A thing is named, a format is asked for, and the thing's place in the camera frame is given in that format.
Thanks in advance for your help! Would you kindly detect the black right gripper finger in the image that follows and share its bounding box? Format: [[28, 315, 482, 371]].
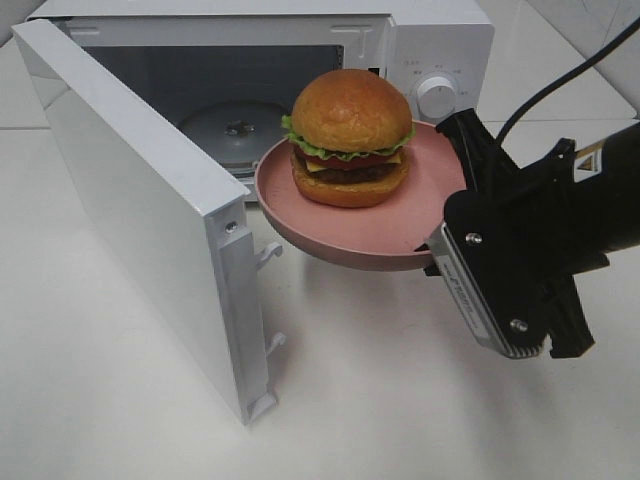
[[435, 108, 519, 195], [542, 277, 595, 358]]

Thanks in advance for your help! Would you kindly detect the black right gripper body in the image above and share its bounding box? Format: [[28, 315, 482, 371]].
[[464, 139, 611, 301]]

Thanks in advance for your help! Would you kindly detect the pink round plate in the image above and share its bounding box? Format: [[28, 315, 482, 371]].
[[254, 122, 466, 271]]

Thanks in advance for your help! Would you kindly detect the burger with lettuce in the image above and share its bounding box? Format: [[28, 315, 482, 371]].
[[281, 69, 415, 208]]

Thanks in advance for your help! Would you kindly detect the white microwave door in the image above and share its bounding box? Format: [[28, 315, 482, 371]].
[[13, 19, 284, 424]]

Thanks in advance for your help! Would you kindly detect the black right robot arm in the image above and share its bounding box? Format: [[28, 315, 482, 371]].
[[427, 110, 639, 359]]

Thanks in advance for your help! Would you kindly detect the upper white microwave knob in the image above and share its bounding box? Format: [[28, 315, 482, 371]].
[[416, 73, 457, 119]]

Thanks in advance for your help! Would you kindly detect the white microwave oven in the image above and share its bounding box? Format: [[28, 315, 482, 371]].
[[24, 1, 494, 140]]

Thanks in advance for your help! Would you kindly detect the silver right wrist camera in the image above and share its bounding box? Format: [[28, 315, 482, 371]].
[[426, 190, 548, 360]]

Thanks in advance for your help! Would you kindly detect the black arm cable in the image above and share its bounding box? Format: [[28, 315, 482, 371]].
[[494, 14, 640, 151]]

